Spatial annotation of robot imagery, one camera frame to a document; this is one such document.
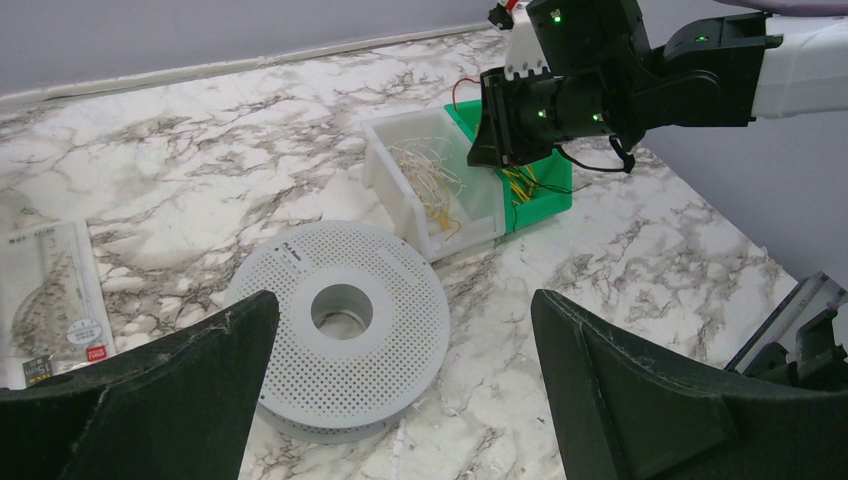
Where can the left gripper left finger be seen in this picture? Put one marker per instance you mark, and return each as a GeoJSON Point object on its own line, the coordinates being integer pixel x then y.
{"type": "Point", "coordinates": [178, 407]}

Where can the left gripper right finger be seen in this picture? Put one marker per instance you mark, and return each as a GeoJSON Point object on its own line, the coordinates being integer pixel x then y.
{"type": "Point", "coordinates": [625, 408]}

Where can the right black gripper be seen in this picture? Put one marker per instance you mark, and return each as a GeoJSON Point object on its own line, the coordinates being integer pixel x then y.
{"type": "Point", "coordinates": [527, 120]}

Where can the green plastic bin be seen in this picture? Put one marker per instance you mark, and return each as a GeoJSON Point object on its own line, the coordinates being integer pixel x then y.
{"type": "Point", "coordinates": [535, 192]}

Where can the packaged ruler set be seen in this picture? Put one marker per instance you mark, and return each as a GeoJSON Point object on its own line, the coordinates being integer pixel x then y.
{"type": "Point", "coordinates": [53, 316]}

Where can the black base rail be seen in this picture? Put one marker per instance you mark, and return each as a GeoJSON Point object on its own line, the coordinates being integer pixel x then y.
{"type": "Point", "coordinates": [795, 331]}

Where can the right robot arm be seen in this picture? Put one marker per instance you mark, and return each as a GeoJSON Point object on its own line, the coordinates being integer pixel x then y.
{"type": "Point", "coordinates": [576, 69]}

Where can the white perforated cable spool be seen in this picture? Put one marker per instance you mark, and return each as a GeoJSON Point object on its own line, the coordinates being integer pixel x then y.
{"type": "Point", "coordinates": [363, 329]}

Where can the clear plastic bin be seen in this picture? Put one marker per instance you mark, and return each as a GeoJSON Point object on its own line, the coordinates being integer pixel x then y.
{"type": "Point", "coordinates": [416, 165]}

